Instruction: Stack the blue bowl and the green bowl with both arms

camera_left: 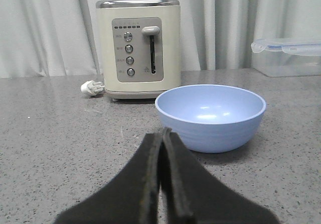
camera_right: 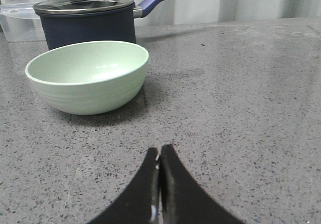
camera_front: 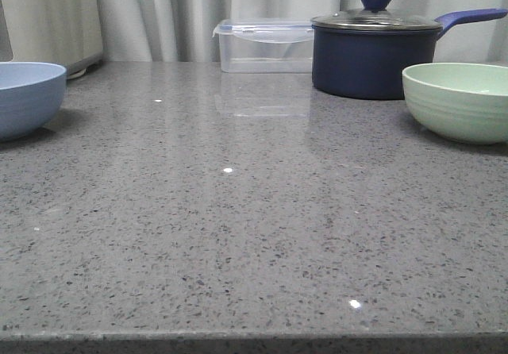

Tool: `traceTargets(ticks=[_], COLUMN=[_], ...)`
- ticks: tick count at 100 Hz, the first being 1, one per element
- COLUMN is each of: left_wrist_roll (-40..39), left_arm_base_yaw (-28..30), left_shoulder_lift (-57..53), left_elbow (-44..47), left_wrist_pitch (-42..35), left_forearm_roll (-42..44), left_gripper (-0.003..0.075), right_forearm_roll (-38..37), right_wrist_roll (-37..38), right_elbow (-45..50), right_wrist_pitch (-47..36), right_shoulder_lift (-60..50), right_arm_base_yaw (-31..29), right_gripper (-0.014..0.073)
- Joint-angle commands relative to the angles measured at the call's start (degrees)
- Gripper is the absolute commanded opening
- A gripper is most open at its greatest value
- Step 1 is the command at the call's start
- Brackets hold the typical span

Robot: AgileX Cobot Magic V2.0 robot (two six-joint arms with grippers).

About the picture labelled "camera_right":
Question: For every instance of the clear plastic storage container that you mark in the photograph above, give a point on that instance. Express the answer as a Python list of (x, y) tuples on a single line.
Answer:
[(20, 23)]

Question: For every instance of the dark blue saucepan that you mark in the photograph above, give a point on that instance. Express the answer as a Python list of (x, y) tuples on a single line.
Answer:
[(117, 25)]

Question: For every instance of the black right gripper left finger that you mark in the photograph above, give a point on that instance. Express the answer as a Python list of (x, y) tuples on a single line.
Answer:
[(139, 202)]

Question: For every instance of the glass pot lid blue knob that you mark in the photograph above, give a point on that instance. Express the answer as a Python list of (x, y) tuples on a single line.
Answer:
[(66, 7)]

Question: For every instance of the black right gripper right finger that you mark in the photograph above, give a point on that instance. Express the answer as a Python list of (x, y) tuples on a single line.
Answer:
[(183, 200)]

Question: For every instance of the light green bowl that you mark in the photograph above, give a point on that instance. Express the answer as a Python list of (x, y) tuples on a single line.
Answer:
[(89, 78)]

